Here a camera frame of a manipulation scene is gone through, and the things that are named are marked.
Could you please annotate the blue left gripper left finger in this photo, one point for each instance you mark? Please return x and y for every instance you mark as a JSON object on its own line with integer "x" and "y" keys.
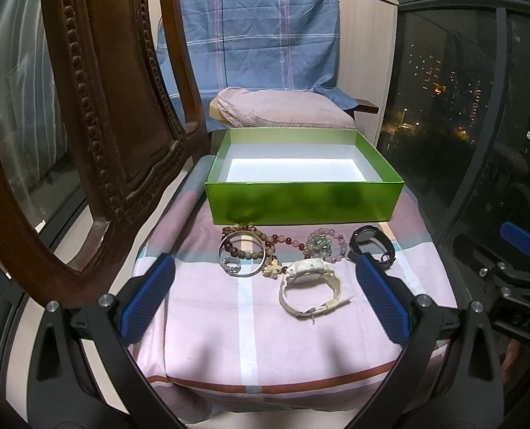
{"x": 141, "y": 297}

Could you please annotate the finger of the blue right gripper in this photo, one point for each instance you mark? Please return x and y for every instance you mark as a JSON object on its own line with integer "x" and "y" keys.
{"x": 516, "y": 236}

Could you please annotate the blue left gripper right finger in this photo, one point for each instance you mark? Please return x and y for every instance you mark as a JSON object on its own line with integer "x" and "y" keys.
{"x": 389, "y": 309}

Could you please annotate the black watch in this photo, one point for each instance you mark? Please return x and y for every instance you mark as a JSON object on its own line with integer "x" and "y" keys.
{"x": 368, "y": 240}

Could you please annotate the silver bangle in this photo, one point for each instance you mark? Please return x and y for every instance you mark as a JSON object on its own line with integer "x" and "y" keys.
{"x": 244, "y": 251}

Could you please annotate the person right hand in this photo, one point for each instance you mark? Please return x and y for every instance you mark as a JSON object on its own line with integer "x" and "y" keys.
{"x": 516, "y": 361}

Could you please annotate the pink plaid bedsheet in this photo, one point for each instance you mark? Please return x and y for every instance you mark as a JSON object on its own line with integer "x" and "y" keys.
{"x": 219, "y": 343}

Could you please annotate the beige flower pendant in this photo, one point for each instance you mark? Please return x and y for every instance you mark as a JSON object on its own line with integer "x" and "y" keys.
{"x": 273, "y": 269}

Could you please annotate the green cardboard box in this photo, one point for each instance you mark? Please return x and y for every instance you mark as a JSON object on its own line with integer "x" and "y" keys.
{"x": 300, "y": 176}

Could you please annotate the pink seat cushion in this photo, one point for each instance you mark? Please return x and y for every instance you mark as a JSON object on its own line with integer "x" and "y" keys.
{"x": 241, "y": 108}

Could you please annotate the beige cabinet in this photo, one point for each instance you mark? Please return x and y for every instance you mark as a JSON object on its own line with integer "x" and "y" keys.
{"x": 367, "y": 46}

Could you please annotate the carved brown wooden chair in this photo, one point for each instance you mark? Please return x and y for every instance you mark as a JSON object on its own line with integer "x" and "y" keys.
{"x": 133, "y": 117}

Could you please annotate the blue plaid cloth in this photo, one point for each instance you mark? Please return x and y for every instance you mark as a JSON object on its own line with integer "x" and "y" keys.
{"x": 287, "y": 47}

